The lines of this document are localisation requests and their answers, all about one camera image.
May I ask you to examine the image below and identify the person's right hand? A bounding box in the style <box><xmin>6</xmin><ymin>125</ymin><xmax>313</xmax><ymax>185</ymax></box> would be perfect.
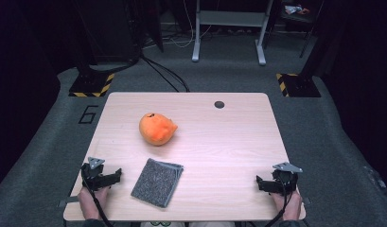
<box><xmin>270</xmin><ymin>188</ymin><xmax>303</xmax><ymax>221</ymax></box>

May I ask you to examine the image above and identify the black striped stand base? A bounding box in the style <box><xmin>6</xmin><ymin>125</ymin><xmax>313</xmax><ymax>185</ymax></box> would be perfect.
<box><xmin>275</xmin><ymin>73</ymin><xmax>322</xmax><ymax>98</ymax></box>
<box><xmin>68</xmin><ymin>73</ymin><xmax>115</xmax><ymax>98</ymax></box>

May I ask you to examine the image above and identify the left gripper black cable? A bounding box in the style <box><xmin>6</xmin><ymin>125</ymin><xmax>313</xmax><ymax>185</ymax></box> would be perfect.
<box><xmin>80</xmin><ymin>168</ymin><xmax>114</xmax><ymax>227</ymax></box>

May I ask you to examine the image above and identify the white cable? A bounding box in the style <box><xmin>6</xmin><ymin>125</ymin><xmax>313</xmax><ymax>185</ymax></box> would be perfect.
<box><xmin>168</xmin><ymin>0</ymin><xmax>214</xmax><ymax>49</ymax></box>

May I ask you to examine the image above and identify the thin black floor cable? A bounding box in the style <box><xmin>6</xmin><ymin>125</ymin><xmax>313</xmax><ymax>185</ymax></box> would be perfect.
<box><xmin>142</xmin><ymin>58</ymin><xmax>180</xmax><ymax>93</ymax></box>
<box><xmin>140</xmin><ymin>56</ymin><xmax>191</xmax><ymax>93</ymax></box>

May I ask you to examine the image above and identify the orange plush toy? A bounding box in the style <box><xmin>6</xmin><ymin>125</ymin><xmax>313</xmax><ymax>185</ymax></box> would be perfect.
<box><xmin>138</xmin><ymin>112</ymin><xmax>179</xmax><ymax>147</ymax></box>

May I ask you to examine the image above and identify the black cabinet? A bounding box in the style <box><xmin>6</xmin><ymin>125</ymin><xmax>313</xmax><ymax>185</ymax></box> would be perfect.
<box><xmin>71</xmin><ymin>0</ymin><xmax>142</xmax><ymax>64</ymax></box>

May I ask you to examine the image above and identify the grey fluffy cloth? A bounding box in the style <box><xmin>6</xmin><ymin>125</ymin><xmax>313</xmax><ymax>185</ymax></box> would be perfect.
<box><xmin>130</xmin><ymin>157</ymin><xmax>185</xmax><ymax>209</ymax></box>

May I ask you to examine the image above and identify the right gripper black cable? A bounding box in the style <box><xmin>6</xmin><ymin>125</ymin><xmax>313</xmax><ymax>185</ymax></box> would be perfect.
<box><xmin>264</xmin><ymin>178</ymin><xmax>291</xmax><ymax>227</ymax></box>

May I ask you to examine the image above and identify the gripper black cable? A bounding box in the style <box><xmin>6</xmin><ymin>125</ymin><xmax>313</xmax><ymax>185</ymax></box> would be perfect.
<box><xmin>80</xmin><ymin>168</ymin><xmax>114</xmax><ymax>227</ymax></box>
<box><xmin>264</xmin><ymin>178</ymin><xmax>291</xmax><ymax>227</ymax></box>

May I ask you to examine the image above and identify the person's left hand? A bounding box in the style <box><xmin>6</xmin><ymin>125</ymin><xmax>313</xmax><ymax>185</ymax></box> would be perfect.
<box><xmin>77</xmin><ymin>185</ymin><xmax>111</xmax><ymax>220</ymax></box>

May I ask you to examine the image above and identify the white desk frame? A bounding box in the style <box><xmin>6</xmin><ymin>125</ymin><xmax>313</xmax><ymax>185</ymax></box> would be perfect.
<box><xmin>191</xmin><ymin>0</ymin><xmax>275</xmax><ymax>66</ymax></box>

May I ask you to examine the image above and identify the white and orange object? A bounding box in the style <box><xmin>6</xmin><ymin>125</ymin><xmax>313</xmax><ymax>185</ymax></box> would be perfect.
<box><xmin>284</xmin><ymin>4</ymin><xmax>310</xmax><ymax>16</ymax></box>

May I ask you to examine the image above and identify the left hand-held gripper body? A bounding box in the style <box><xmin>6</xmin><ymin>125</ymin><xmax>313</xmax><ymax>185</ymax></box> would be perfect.
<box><xmin>80</xmin><ymin>156</ymin><xmax>106</xmax><ymax>192</ymax></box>

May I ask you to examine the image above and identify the dark metal rack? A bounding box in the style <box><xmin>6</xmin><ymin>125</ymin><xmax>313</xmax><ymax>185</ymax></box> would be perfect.
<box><xmin>274</xmin><ymin>0</ymin><xmax>320</xmax><ymax>59</ymax></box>

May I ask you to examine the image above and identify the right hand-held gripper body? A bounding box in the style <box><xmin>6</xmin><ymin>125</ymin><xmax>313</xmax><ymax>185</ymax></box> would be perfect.
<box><xmin>272</xmin><ymin>161</ymin><xmax>304</xmax><ymax>194</ymax></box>

